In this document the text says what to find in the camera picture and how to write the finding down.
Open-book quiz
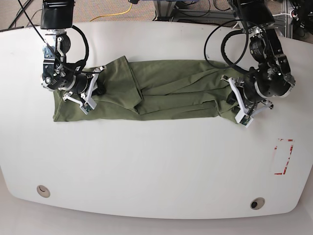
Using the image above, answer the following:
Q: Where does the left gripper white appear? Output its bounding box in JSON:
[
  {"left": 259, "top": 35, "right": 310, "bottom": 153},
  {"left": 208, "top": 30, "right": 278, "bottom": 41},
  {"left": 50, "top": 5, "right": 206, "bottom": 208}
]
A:
[{"left": 221, "top": 75, "right": 273, "bottom": 121}]

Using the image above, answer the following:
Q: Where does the left table cable grommet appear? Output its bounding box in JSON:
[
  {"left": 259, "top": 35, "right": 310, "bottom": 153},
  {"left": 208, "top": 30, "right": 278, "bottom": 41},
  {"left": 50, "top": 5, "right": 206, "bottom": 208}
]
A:
[{"left": 36, "top": 185, "right": 50, "bottom": 198}]

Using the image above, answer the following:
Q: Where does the table cable grommet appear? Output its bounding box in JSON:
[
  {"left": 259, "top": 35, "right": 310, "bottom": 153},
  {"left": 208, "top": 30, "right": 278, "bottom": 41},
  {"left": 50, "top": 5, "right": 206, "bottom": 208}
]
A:
[
  {"left": 36, "top": 185, "right": 50, "bottom": 198},
  {"left": 250, "top": 197, "right": 265, "bottom": 210}
]

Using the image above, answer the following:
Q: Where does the yellow cable on floor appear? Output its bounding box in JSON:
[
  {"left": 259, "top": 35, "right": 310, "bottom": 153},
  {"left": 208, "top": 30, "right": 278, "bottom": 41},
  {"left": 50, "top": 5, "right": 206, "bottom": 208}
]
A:
[{"left": 89, "top": 3, "right": 134, "bottom": 22}]

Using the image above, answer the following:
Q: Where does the red tape rectangle marking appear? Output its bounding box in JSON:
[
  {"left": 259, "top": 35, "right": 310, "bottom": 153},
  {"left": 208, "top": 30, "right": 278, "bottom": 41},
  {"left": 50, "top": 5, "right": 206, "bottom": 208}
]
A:
[{"left": 270, "top": 139, "right": 294, "bottom": 175}]

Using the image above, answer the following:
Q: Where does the metal frame rack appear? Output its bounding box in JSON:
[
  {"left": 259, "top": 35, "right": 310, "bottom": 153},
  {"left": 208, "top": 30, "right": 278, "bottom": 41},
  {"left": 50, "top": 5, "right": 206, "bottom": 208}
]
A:
[{"left": 154, "top": 0, "right": 293, "bottom": 39}]

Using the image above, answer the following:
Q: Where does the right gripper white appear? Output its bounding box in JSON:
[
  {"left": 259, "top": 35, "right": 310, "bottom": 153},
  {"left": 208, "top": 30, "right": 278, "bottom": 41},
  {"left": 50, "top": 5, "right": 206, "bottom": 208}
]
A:
[{"left": 62, "top": 66, "right": 107, "bottom": 106}]

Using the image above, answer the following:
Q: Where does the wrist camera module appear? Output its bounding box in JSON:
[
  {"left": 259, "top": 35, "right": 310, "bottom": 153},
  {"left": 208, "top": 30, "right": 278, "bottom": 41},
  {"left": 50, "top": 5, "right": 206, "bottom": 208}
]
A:
[
  {"left": 235, "top": 113, "right": 254, "bottom": 128},
  {"left": 80, "top": 102, "right": 97, "bottom": 115}
]

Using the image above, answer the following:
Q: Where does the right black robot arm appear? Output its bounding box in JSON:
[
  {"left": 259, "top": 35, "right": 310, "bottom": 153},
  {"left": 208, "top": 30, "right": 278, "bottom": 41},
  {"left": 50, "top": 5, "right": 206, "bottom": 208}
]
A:
[{"left": 41, "top": 0, "right": 106, "bottom": 114}]

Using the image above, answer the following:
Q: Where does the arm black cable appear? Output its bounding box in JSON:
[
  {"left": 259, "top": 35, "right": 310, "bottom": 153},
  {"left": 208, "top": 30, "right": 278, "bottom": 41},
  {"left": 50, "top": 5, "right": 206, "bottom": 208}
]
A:
[
  {"left": 65, "top": 24, "right": 90, "bottom": 73},
  {"left": 204, "top": 19, "right": 260, "bottom": 74}
]

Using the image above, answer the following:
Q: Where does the olive green t-shirt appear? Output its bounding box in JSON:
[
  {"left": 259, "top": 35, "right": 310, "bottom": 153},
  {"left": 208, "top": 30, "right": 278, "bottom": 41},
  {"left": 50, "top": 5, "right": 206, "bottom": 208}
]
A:
[{"left": 53, "top": 57, "right": 241, "bottom": 122}]

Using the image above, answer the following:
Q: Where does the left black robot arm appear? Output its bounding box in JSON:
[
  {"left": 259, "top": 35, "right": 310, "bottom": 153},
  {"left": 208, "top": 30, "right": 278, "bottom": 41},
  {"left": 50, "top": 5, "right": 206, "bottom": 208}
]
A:
[{"left": 221, "top": 0, "right": 295, "bottom": 126}]

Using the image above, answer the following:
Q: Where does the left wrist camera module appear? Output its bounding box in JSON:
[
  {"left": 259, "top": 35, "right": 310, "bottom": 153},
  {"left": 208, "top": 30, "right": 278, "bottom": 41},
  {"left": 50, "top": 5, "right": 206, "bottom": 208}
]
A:
[{"left": 235, "top": 113, "right": 254, "bottom": 128}]

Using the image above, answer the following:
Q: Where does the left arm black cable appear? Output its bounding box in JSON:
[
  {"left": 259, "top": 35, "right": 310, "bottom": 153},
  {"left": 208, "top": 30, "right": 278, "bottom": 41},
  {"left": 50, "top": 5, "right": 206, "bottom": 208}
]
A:
[{"left": 204, "top": 19, "right": 260, "bottom": 74}]

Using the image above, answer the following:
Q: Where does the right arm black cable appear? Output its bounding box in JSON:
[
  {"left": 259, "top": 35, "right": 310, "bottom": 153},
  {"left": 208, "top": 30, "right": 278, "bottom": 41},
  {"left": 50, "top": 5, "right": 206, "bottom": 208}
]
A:
[{"left": 65, "top": 24, "right": 90, "bottom": 73}]

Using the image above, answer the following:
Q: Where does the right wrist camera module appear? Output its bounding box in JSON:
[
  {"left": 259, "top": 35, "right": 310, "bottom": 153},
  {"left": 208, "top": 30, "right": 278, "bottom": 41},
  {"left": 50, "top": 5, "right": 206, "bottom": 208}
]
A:
[{"left": 80, "top": 102, "right": 97, "bottom": 115}]

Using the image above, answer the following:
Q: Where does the right table cable grommet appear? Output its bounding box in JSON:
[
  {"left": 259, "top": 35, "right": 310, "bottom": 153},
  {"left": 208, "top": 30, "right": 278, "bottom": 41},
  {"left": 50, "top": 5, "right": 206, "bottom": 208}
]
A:
[{"left": 250, "top": 197, "right": 265, "bottom": 210}]

